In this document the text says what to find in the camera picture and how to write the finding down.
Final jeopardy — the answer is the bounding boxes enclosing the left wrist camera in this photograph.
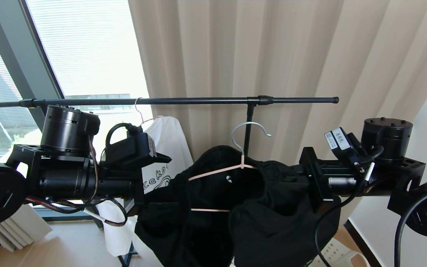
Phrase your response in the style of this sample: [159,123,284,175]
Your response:
[100,132,172,172]

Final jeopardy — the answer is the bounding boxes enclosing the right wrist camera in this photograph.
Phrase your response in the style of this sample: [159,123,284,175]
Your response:
[324,127,370,173]

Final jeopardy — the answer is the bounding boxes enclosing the black cable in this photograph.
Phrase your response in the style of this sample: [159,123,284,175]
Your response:
[105,122,142,149]
[314,145,427,267]

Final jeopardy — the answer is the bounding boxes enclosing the white laundry basket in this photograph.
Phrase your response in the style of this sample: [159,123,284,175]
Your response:
[308,237,370,267]

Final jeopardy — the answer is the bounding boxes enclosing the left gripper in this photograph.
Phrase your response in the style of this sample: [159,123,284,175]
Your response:
[36,158,145,217]

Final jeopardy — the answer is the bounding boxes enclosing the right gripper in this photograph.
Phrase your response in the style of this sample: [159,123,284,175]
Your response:
[299,147,394,215]

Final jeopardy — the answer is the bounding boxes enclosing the black shorts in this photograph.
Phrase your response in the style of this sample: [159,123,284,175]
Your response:
[135,145,342,267]

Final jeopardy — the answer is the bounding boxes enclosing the black clothes rack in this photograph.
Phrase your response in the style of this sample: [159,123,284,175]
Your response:
[0,96,339,267]

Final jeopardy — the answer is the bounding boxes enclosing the window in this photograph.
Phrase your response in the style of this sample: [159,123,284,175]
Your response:
[0,0,153,220]

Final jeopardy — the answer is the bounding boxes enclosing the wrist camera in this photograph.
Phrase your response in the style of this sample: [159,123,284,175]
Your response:
[100,132,172,172]
[324,127,370,173]

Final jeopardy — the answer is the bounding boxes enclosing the beige curtain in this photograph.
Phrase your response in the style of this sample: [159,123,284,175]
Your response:
[0,144,53,253]
[128,0,427,227]

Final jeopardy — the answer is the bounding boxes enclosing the pink clothes hanger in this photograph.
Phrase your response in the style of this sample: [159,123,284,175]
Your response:
[188,122,272,213]
[135,97,162,125]

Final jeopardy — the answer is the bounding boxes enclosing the white printed T-shirt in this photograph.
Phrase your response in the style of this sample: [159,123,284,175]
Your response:
[97,116,194,267]

